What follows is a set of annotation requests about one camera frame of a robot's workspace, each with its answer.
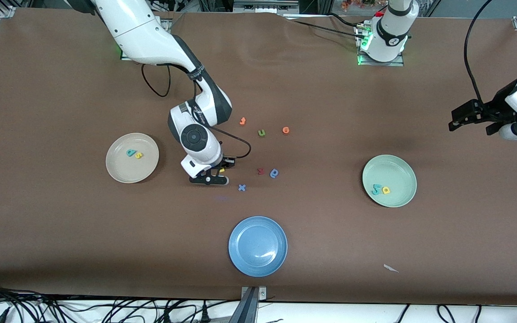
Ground beige round plate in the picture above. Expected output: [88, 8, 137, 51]
[105, 132, 160, 184]

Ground blue round plate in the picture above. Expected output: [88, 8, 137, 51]
[228, 216, 288, 278]

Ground green round plate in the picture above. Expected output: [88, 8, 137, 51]
[362, 154, 418, 208]

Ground brown table cover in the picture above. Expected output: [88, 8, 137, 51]
[0, 8, 517, 306]

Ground orange artificial flowers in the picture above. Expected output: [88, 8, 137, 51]
[342, 0, 377, 11]

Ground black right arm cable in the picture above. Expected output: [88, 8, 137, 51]
[141, 63, 252, 159]

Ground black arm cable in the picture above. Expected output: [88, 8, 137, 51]
[141, 63, 252, 159]
[464, 0, 495, 106]

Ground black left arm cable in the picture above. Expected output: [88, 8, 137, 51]
[464, 0, 495, 106]

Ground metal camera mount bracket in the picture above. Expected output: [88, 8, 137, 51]
[229, 286, 267, 323]

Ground grey aluminium frame piece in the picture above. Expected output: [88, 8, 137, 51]
[232, 0, 299, 14]

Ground black base cable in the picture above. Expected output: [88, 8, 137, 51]
[285, 13, 362, 40]

